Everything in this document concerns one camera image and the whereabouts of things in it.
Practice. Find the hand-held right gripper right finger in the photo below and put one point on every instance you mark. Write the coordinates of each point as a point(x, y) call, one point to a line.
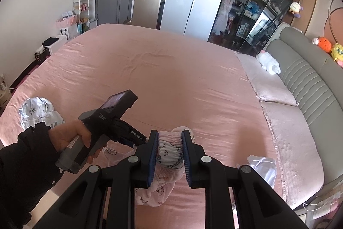
point(186, 159)

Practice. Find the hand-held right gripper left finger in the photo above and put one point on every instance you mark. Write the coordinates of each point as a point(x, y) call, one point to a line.
point(152, 159)

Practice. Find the pink printed pajama pants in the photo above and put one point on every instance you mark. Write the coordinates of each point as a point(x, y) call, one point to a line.
point(170, 154)

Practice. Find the light blue printed pajama top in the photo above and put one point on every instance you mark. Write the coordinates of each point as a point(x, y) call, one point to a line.
point(37, 113)

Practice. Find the person's left forearm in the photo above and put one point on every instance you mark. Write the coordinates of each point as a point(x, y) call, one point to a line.
point(24, 170)

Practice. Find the person's left hand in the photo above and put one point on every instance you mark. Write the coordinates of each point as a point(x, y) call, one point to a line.
point(69, 135)

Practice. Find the pink bed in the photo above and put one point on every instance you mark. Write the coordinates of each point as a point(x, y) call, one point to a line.
point(160, 70)

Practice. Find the white plastic bag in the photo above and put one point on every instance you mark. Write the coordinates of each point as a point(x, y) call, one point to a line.
point(264, 167)

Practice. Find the white storage box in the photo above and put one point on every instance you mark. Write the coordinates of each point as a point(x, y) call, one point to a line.
point(57, 45)

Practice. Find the black box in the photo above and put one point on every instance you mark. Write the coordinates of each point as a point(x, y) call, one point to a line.
point(41, 58)

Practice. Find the small white bin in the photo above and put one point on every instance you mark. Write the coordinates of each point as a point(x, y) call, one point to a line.
point(92, 24)

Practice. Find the white paper bag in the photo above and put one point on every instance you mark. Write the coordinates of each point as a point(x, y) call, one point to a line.
point(65, 31)

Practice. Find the pink gift bag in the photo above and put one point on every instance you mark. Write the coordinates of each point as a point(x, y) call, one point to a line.
point(67, 21)

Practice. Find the beige rice cooker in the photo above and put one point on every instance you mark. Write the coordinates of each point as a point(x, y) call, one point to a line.
point(4, 92)

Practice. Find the white shelf rack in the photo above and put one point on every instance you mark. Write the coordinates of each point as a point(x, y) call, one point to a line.
point(80, 3)

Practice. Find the silver fridge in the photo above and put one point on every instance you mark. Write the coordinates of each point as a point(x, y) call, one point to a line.
point(147, 3)

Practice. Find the grey padded headboard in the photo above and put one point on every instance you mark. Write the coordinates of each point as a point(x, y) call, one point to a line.
point(308, 78)

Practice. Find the black oval standing mirror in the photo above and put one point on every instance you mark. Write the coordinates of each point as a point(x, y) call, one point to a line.
point(270, 19)

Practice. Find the orange plush toy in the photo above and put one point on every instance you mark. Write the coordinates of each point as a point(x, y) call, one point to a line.
point(324, 44)

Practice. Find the yellow plush toy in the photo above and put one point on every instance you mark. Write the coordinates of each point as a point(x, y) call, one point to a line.
point(337, 53)

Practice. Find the white and purple plush toy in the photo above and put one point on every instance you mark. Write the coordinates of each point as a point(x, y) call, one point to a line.
point(296, 9)

